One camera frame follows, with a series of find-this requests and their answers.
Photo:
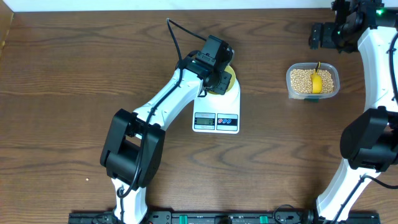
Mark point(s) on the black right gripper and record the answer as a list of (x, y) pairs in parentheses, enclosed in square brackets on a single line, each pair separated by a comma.
[(326, 42)]

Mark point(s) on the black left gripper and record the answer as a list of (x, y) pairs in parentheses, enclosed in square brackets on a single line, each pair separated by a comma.
[(222, 84)]

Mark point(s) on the yellow bowl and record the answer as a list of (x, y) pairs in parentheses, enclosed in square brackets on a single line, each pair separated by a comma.
[(227, 80)]

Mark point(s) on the yellow measuring cup scoop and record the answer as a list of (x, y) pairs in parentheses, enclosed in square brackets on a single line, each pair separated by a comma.
[(316, 80)]

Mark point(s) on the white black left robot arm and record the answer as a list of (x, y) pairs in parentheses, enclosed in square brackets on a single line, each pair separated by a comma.
[(133, 147)]

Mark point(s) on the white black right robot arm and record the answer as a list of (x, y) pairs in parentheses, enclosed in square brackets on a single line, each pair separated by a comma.
[(368, 145)]

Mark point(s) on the white digital kitchen scale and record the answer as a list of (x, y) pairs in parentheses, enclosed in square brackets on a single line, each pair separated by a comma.
[(218, 113)]

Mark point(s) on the clear plastic container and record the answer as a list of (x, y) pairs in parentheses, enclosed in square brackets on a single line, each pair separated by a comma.
[(302, 96)]

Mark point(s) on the soybeans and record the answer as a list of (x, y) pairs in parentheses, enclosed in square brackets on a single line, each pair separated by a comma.
[(301, 80)]

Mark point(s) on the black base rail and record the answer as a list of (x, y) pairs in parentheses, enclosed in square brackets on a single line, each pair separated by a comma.
[(166, 217)]

